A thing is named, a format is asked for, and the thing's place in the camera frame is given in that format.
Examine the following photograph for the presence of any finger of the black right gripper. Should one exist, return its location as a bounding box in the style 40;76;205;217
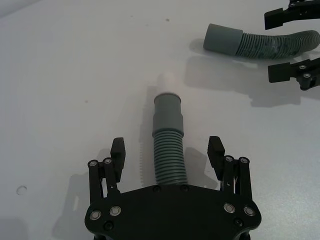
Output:
264;0;320;31
267;57;320;91

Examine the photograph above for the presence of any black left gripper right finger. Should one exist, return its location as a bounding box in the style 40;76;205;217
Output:
207;135;255;202

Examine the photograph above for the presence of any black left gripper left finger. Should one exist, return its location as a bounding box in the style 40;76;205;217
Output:
87;136;126;202

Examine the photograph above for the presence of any grey corrugated hose stepped cuff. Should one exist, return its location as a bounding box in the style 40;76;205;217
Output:
151;92;189;187

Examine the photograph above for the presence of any grey corrugated hose straight cuff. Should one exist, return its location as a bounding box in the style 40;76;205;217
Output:
202;23;320;62

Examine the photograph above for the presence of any white plastic tube piece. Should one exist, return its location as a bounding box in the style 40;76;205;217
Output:
155;72;182;96

